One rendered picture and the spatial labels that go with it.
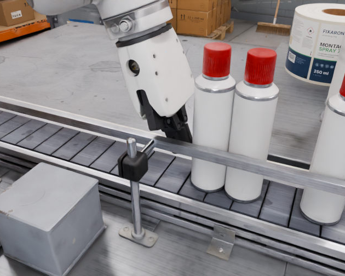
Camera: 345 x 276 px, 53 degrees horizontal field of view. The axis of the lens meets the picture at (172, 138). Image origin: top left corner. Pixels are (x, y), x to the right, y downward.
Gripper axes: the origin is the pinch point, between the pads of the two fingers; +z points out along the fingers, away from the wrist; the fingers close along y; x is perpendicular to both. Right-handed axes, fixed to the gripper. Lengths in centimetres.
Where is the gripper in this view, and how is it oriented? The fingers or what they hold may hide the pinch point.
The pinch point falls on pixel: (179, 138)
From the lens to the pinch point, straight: 49.6
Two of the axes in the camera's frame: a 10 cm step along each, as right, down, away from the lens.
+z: 3.1, 8.7, 3.9
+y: 4.1, -4.9, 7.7
